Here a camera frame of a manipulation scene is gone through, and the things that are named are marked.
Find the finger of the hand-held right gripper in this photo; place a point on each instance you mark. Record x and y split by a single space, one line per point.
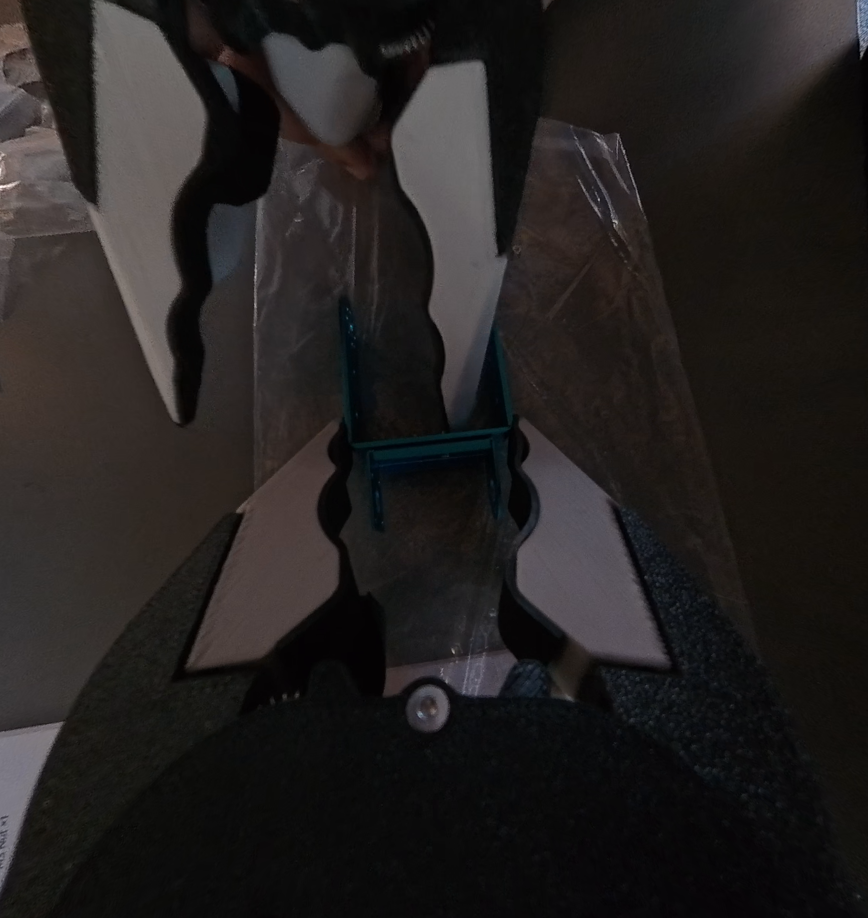
140 179
455 179

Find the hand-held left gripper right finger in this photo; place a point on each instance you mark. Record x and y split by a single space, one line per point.
592 574

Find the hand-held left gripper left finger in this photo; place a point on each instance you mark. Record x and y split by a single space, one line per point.
262 574

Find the blue metal bracket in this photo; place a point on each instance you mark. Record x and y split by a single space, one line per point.
427 444

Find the grey desk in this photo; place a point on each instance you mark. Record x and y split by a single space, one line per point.
83 502

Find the person's right hand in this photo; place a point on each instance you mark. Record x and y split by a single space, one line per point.
355 161

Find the clear plastic bag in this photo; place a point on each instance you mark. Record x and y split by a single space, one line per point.
606 358

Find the white instruction manual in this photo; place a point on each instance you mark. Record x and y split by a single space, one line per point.
11 789

